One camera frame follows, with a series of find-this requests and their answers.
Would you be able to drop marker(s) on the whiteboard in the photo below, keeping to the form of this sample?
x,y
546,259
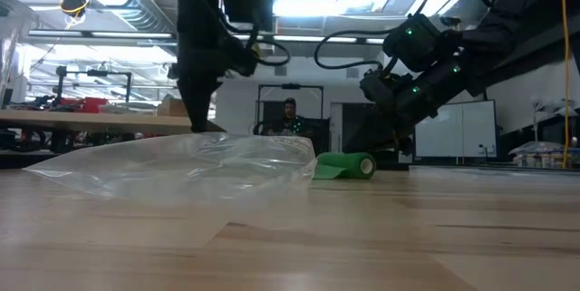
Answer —
x,y
466,130

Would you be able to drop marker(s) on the red plastic bin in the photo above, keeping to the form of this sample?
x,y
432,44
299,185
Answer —
x,y
90,105

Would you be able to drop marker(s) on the cardboard box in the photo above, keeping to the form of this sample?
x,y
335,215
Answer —
x,y
170,108

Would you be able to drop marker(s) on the grey wall vent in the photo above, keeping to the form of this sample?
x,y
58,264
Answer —
x,y
280,71
352,73

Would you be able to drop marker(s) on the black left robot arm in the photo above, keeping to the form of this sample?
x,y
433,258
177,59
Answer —
x,y
199,1

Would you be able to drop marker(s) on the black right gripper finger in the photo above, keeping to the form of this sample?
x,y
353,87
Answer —
x,y
389,134
362,139

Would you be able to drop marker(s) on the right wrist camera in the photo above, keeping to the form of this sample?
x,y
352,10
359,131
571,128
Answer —
x,y
379,88

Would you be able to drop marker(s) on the long ceiling light fixture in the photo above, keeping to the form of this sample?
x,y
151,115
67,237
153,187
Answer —
x,y
131,35

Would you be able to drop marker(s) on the wooden workbench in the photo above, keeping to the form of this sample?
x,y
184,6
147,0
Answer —
x,y
90,121

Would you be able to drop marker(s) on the person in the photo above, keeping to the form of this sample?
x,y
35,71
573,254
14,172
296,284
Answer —
x,y
290,121

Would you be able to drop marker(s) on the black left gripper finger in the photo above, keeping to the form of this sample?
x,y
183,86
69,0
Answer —
x,y
205,103
188,100

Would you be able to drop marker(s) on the black metal frame rig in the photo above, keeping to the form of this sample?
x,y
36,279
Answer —
x,y
290,86

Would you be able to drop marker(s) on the black ceiling camera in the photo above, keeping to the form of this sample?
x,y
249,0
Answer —
x,y
451,21

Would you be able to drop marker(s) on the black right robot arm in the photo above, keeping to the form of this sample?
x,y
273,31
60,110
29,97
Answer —
x,y
507,19

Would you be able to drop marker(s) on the green bandage roll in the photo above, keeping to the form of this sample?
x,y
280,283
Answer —
x,y
349,166

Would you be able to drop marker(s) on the black equipment cart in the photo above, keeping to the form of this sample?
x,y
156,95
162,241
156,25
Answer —
x,y
349,123

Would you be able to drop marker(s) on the black metal stand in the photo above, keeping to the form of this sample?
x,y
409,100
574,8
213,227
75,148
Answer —
x,y
128,91

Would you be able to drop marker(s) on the clear plastic zip bag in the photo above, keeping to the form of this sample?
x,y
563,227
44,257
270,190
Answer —
x,y
181,168

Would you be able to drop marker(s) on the wrapped pack of bottles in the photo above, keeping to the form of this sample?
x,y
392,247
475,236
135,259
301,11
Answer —
x,y
539,152

